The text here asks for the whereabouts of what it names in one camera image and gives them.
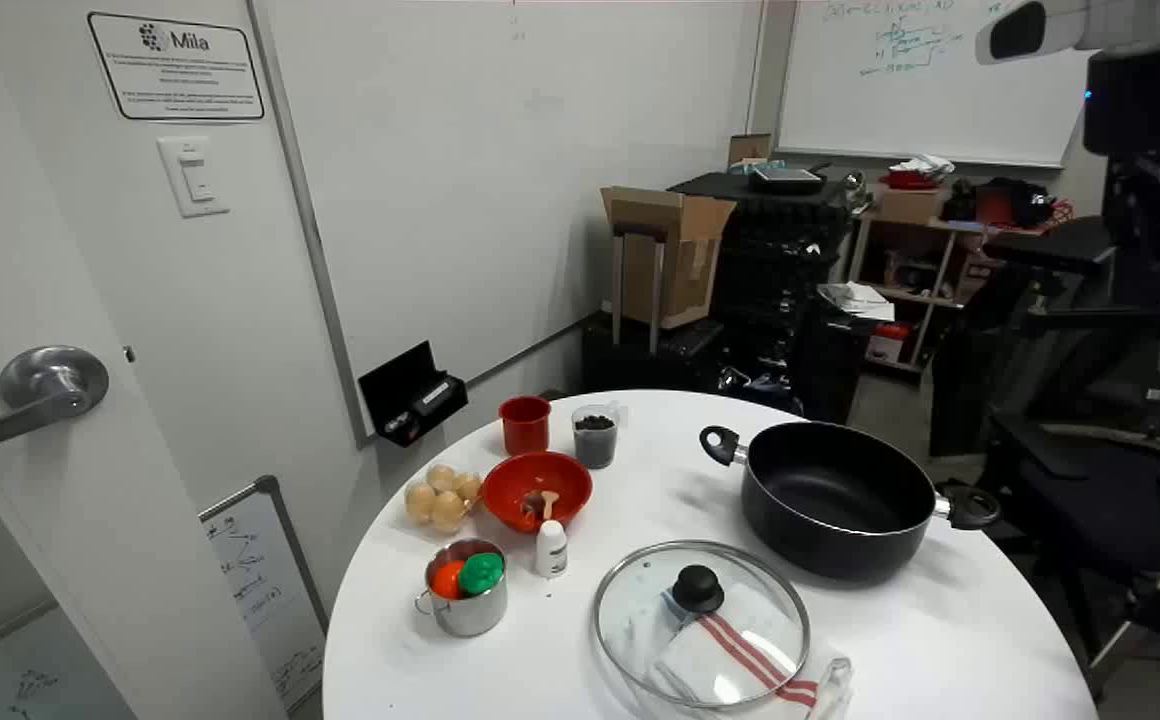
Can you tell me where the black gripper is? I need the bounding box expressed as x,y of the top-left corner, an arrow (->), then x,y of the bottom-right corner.
1079,46 -> 1160,376

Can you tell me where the transparent glass lid black knob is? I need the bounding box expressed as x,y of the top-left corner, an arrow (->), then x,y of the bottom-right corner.
587,537 -> 817,720

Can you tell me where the black cooking pot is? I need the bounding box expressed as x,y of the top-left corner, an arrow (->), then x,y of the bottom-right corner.
695,421 -> 957,589

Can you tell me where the black bag with red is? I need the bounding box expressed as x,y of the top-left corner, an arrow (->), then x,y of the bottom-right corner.
940,174 -> 1063,230

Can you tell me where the large whiteboard with writing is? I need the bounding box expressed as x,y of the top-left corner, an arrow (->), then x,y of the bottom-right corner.
774,0 -> 1097,172

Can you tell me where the wooden shelf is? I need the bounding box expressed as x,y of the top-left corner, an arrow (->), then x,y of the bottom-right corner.
844,181 -> 995,376

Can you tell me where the red and white box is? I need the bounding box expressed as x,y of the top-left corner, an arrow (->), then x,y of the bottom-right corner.
864,318 -> 913,367

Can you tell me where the dark flat device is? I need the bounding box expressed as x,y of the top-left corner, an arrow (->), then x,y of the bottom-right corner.
745,154 -> 828,191

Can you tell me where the black office chair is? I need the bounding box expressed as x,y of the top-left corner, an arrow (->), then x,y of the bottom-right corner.
931,211 -> 1160,676

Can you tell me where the black cabinet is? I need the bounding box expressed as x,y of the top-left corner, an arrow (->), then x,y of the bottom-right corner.
581,162 -> 877,421

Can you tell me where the small brown box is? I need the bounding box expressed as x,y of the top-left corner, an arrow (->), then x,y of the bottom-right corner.
723,128 -> 774,172

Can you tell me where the open cardboard box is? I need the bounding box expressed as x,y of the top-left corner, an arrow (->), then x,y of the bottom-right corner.
599,184 -> 739,330

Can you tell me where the grey cup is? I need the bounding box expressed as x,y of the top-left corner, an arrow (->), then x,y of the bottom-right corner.
568,402 -> 618,473

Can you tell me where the white towel with red stripes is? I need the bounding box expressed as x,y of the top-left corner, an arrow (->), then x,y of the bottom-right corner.
652,607 -> 861,720

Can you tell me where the red cup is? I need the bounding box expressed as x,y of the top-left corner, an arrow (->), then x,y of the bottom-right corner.
496,393 -> 555,461

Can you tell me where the red plastic bowl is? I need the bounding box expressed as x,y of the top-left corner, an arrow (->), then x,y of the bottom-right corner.
474,446 -> 596,541

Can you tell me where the small white bottle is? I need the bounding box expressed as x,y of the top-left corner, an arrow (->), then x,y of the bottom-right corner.
532,489 -> 572,579

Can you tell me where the black marker holder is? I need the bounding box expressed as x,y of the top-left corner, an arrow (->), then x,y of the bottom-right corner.
354,337 -> 472,446

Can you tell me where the green ball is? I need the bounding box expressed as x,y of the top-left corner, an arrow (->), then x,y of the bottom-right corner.
456,548 -> 509,600

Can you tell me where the small metal cup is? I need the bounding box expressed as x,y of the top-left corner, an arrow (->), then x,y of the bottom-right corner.
411,537 -> 516,638

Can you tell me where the orange ball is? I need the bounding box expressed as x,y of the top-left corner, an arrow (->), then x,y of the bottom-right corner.
428,557 -> 466,602

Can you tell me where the small framed whiteboard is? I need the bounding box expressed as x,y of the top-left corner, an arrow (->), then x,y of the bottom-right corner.
201,473 -> 333,712

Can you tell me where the grey door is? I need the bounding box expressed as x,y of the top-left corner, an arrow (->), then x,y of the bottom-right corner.
0,0 -> 293,720

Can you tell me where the white light switch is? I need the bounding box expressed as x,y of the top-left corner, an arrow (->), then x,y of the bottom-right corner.
157,130 -> 232,225

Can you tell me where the white wall sign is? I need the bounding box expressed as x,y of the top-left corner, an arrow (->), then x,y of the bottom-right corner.
84,6 -> 268,124

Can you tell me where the silver door handle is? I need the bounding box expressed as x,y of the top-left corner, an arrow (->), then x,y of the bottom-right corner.
0,345 -> 113,463

